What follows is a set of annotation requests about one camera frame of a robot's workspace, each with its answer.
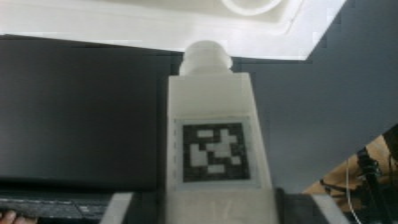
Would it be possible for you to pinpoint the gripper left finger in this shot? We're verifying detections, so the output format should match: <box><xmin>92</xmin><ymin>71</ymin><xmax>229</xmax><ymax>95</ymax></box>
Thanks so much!
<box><xmin>99</xmin><ymin>192</ymin><xmax>156</xmax><ymax>224</ymax></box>

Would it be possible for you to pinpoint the white square tabletop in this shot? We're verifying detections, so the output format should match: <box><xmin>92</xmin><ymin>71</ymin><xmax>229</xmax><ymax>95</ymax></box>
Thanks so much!
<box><xmin>0</xmin><ymin>0</ymin><xmax>346</xmax><ymax>60</ymax></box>

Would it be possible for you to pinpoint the white leg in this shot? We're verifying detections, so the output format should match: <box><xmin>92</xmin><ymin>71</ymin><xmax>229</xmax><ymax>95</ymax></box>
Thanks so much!
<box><xmin>165</xmin><ymin>41</ymin><xmax>279</xmax><ymax>224</ymax></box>

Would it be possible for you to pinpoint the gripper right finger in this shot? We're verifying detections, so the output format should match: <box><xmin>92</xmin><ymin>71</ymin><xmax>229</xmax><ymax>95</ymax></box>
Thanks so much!
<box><xmin>275</xmin><ymin>188</ymin><xmax>351</xmax><ymax>224</ymax></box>

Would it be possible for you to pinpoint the black keyboard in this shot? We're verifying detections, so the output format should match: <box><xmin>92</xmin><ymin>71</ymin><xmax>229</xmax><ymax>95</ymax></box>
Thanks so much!
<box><xmin>0</xmin><ymin>190</ymin><xmax>112</xmax><ymax>224</ymax></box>

